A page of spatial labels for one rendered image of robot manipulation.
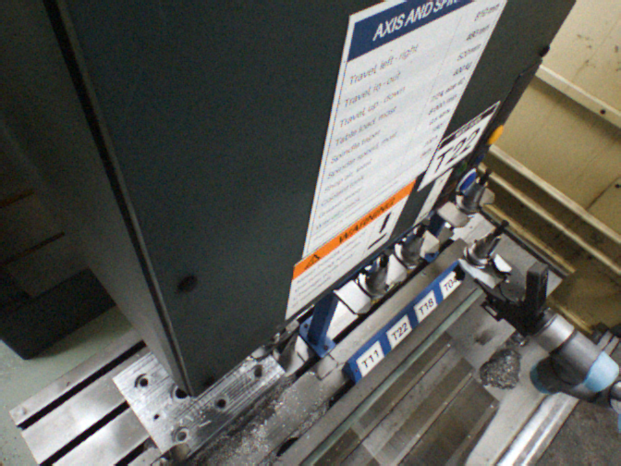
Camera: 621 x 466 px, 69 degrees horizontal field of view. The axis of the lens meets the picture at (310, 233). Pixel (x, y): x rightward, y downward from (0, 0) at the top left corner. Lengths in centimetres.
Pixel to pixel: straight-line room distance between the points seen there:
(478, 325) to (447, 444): 38
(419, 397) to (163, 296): 117
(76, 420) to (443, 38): 106
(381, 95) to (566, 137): 113
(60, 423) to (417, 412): 88
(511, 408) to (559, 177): 69
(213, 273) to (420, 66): 18
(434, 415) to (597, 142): 83
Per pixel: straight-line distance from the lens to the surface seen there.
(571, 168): 142
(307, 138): 25
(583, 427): 252
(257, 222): 27
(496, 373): 160
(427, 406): 139
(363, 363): 114
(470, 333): 154
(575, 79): 132
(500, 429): 153
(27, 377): 157
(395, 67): 28
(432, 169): 47
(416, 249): 94
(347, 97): 25
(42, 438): 120
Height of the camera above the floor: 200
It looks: 55 degrees down
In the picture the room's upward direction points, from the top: 12 degrees clockwise
